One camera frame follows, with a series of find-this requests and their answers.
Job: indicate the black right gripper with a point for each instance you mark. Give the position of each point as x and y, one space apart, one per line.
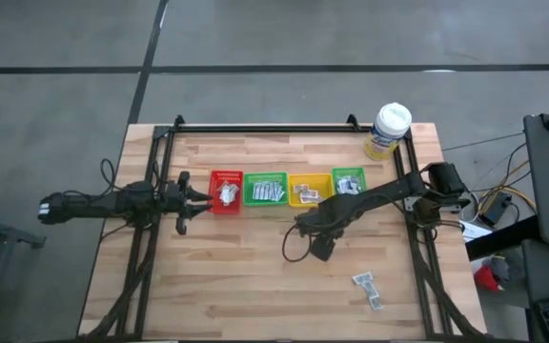
322 219

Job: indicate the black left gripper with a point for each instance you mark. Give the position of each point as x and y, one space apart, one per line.
176 205

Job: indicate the white blue alcohol wipe packet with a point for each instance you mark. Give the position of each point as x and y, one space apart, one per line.
356 183
343 181
341 190

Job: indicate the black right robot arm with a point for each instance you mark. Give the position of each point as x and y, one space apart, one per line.
398 190

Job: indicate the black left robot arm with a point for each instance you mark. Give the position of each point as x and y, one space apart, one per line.
88 205

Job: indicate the red plastic slotted basket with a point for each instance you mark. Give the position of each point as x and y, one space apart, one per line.
215 209

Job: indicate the yellow plastic slotted basket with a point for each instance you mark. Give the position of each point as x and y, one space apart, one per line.
293 200

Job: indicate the green plastic slotted basket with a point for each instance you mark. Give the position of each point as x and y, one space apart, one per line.
248 202
349 171

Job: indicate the Lysol wipes canister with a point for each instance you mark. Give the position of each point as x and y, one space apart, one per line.
392 121

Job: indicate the white paper sheet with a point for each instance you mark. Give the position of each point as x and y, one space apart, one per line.
474 231

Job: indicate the black electronics box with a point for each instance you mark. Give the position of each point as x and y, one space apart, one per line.
494 208

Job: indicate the red cloth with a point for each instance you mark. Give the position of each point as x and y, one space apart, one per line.
486 278

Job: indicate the grey metal stand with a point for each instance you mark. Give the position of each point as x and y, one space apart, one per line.
7 233

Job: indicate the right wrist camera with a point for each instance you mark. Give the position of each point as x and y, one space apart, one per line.
323 248

